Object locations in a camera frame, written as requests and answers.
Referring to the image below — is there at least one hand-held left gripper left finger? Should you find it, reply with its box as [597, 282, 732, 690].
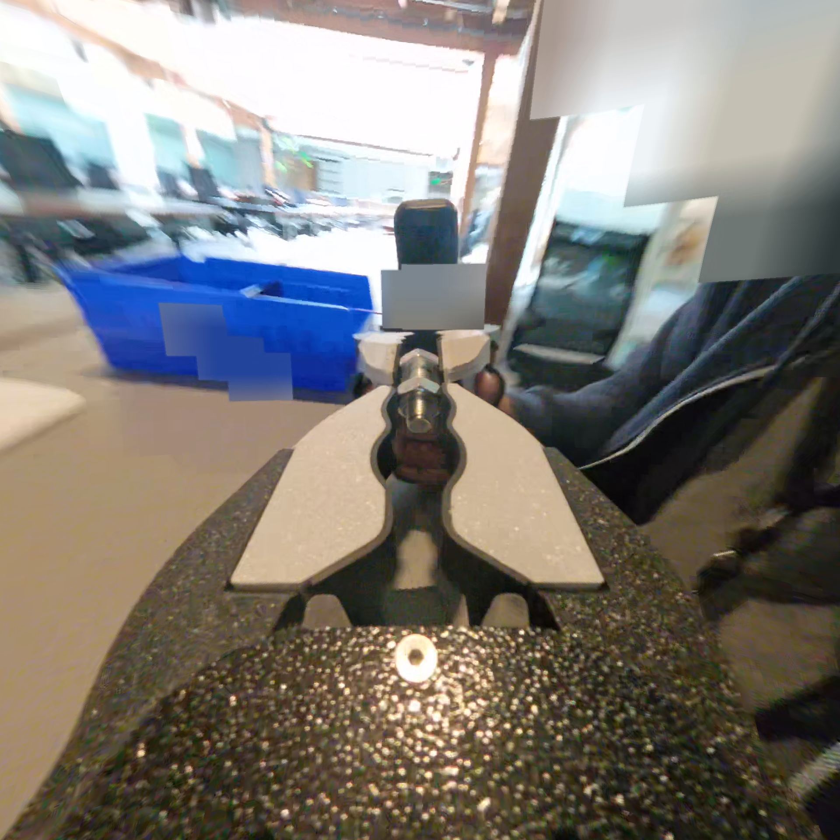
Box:
[228, 384, 399, 592]

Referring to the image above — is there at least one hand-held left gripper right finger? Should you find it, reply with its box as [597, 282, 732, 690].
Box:
[441, 382, 606, 589]

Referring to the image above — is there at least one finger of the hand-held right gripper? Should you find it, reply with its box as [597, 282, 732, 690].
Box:
[438, 328, 494, 383]
[353, 331, 404, 387]

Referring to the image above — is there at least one silver hex bolt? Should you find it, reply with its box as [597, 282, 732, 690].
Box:
[399, 350, 442, 435]

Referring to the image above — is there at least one person's right hand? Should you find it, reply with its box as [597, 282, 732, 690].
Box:
[392, 366, 508, 485]

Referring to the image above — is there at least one blue plastic bin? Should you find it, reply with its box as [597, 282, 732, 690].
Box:
[56, 252, 376, 395]

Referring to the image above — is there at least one person's navy zip jacket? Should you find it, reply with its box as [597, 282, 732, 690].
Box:
[577, 364, 840, 526]

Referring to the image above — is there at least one row of office desks and chairs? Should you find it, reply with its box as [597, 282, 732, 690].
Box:
[0, 128, 395, 263]

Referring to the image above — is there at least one pale printed poster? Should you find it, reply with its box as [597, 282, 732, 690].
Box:
[646, 197, 719, 283]

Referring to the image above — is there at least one white rounded flat pad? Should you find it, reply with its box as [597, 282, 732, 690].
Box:
[0, 379, 86, 454]

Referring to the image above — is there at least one wide brown wooden post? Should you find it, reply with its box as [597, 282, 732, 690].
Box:
[487, 0, 559, 329]

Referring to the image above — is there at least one thin brown wooden post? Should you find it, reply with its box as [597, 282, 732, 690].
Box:
[459, 52, 501, 224]

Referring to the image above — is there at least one black lanyard with metal clip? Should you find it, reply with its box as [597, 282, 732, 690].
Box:
[697, 505, 840, 605]

